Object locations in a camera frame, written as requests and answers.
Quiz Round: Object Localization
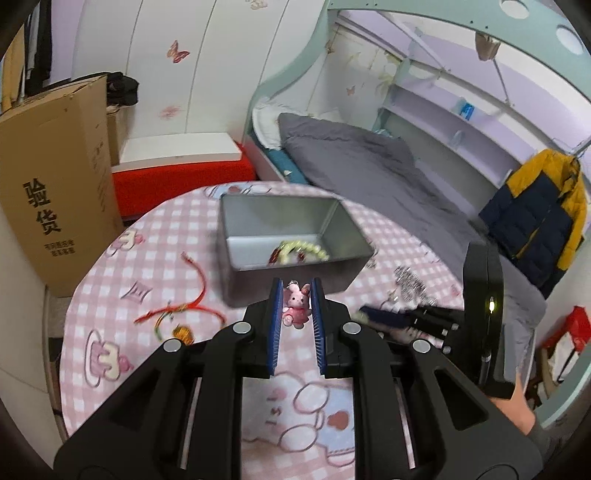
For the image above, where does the silver chain bracelet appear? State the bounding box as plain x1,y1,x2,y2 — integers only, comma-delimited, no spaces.
381,265,437,312

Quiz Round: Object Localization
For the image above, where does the clothes hanger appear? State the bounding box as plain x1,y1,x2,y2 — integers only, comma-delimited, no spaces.
561,136,591,160

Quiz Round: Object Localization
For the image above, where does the person's right forearm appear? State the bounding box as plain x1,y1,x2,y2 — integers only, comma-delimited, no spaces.
492,369,555,462

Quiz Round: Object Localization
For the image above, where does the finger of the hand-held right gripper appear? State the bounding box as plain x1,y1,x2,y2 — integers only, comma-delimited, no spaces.
359,305,463,352

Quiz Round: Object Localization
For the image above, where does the brown hanging cloth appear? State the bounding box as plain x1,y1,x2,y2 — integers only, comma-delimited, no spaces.
475,34,499,61

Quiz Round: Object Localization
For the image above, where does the yellow and navy jacket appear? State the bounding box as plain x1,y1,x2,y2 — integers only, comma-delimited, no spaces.
478,148,586,298

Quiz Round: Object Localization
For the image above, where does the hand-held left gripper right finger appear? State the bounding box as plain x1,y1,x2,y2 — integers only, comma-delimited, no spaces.
312,278,543,480

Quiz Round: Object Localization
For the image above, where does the small cardboard box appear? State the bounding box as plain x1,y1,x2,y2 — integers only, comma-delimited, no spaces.
106,108,131,167

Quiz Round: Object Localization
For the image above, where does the red string bracelet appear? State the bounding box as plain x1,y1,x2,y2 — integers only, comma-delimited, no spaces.
134,253,227,340

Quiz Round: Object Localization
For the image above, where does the grey metal tin box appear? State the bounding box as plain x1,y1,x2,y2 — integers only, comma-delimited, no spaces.
217,193,376,308

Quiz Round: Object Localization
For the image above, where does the white board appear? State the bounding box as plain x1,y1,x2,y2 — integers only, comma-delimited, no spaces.
119,132,243,174

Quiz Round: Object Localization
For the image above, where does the grey blanket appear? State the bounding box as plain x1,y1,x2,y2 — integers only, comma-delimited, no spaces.
277,112,548,384

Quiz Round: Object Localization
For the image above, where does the teal bed sheet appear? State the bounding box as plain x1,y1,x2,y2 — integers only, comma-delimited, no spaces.
268,148,311,185

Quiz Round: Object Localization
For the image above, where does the large cardboard box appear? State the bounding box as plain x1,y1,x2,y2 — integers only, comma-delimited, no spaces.
0,75,125,298

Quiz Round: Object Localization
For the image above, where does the white pillow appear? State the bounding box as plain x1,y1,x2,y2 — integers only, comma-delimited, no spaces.
253,102,296,151

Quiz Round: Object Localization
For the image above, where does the pink bunny charm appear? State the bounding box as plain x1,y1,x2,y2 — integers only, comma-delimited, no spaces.
283,281,311,329

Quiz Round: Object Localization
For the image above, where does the black bag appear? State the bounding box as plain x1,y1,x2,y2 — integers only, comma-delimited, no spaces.
105,72,140,108

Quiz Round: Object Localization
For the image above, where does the white wardrobe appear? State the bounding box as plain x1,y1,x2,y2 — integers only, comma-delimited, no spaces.
74,0,333,139

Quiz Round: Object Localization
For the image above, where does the red bench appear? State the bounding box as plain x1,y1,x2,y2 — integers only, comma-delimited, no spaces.
112,143,257,220

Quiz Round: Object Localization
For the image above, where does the mint bunk bed frame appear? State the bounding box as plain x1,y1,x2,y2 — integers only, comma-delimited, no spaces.
242,0,591,430

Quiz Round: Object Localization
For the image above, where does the red bag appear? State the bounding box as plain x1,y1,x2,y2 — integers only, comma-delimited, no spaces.
542,305,591,384

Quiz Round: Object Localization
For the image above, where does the pearl bead bracelet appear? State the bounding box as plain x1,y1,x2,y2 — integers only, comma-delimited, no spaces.
277,240,329,265

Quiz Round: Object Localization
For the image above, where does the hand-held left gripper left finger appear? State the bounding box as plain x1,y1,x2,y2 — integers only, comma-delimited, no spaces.
54,278,283,480

